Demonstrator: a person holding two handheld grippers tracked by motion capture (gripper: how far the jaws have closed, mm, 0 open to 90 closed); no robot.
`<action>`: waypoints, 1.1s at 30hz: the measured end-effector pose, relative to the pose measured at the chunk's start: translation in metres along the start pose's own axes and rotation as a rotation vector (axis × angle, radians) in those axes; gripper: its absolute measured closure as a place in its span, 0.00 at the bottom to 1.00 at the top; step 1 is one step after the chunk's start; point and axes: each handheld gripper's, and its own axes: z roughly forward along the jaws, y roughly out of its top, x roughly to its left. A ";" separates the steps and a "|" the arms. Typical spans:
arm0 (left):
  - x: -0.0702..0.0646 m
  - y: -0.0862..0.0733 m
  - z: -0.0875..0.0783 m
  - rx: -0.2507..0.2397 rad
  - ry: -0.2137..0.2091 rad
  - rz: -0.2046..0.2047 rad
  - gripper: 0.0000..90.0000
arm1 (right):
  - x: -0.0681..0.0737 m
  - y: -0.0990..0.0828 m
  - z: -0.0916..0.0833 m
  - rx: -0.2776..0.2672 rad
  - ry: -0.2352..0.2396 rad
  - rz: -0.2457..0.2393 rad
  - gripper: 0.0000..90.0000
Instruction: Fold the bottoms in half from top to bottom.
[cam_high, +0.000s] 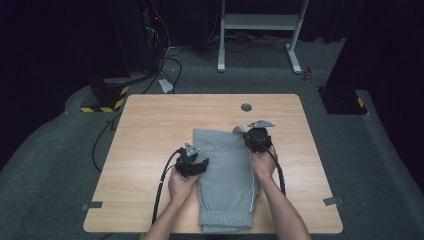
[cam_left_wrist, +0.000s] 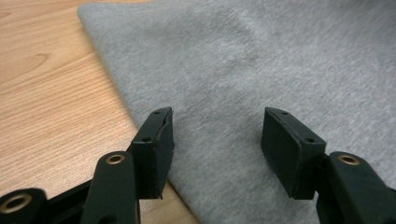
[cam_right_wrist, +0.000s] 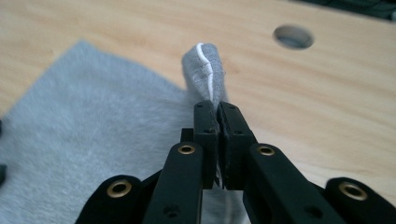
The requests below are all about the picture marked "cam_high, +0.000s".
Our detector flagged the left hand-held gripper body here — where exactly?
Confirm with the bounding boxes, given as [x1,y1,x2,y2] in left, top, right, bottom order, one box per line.
[175,143,204,179]

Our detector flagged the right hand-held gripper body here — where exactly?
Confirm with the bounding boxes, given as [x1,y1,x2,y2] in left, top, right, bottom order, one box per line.
[244,119,276,154]

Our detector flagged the grey sweat pants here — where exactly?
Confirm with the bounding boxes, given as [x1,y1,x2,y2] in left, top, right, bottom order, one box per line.
[192,124,260,234]

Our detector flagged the person's right hand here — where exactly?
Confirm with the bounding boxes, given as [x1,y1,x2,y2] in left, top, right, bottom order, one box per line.
[249,148,278,181]

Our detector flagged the person's left hand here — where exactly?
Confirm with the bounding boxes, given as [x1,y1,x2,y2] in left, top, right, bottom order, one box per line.
[168,169,199,207]

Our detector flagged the white paper scrap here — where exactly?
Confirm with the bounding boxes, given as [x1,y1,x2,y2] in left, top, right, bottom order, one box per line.
[158,78,174,94]

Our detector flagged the black stand base yellow corner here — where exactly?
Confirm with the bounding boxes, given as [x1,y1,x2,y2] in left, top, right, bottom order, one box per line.
[318,87,369,116]

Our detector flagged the grey tape strip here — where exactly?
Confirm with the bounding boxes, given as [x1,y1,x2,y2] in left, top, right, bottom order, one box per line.
[81,201,103,211]
[323,197,344,207]

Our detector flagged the black yellow striped stand base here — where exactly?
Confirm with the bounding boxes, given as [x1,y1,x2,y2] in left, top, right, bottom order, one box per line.
[79,78,130,113]

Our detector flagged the left hand-held gripper black cable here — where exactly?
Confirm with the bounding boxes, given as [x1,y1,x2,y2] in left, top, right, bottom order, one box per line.
[151,148,183,226]

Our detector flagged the hand-held gripper black cable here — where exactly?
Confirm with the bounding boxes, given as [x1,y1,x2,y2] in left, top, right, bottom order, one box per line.
[263,139,287,196]
[151,148,183,226]

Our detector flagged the right hand-held gripper black cable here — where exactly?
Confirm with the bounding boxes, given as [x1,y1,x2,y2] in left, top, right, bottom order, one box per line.
[263,139,287,196]

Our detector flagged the thin black floor cable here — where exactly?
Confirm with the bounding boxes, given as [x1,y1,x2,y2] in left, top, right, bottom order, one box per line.
[92,111,123,173]

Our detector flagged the looped black floor cable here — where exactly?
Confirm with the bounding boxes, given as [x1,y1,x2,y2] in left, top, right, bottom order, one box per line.
[143,56,184,94]

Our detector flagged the cable bundle under stand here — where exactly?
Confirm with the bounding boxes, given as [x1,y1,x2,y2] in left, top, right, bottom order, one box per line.
[208,31,291,54]

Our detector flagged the white metal stand frame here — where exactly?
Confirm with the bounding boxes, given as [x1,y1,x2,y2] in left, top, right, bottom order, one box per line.
[217,0,309,75]

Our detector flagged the dark equipment rack with cables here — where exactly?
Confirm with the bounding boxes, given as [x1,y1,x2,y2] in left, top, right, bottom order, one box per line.
[139,0,171,75]

